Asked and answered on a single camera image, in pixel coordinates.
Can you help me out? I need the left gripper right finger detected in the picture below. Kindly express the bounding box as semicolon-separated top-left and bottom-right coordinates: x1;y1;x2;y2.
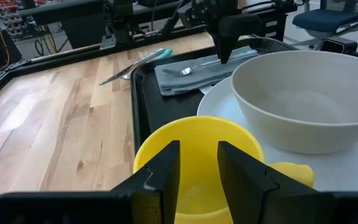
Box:
217;141;336;224

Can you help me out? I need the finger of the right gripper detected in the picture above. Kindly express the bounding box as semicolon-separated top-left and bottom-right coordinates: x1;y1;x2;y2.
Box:
211;30;241;65

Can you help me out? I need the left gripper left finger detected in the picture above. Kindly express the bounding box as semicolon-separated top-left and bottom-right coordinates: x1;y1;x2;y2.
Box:
110;139;181;224

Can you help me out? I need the grey cloth napkin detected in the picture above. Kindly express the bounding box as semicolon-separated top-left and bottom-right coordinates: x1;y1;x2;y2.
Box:
154;45;259;96

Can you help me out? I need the fork with patterned handle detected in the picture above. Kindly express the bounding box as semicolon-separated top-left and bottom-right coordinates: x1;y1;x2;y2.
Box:
162;49;259;77

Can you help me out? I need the yellow mug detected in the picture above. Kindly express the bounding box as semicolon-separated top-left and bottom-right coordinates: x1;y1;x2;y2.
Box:
132;115;316;224

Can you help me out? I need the white plate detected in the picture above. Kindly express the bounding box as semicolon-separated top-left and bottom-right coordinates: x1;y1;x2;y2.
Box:
196;76;358;192

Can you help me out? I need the spoon with green handle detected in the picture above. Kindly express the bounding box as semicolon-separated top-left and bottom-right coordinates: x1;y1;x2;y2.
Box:
120;48;174;82

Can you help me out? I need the beige bowl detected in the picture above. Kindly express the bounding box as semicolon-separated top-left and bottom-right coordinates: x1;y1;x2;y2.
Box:
230;50;358;156

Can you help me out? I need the knife with patterned handle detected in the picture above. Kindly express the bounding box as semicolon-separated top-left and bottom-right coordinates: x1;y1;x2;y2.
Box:
99;47;167;86

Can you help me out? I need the black serving tray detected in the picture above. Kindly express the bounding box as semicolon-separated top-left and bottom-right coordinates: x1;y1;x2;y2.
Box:
130;37;298;156

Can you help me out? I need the blue office chair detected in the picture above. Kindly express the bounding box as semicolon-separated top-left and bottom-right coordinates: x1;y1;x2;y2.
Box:
291;0;358;48

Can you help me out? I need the small black box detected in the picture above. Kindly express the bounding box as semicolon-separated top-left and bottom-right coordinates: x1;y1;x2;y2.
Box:
319;36;358;58

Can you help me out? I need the grey desk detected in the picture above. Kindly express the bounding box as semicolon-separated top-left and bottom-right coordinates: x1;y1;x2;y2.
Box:
16;0;111;50

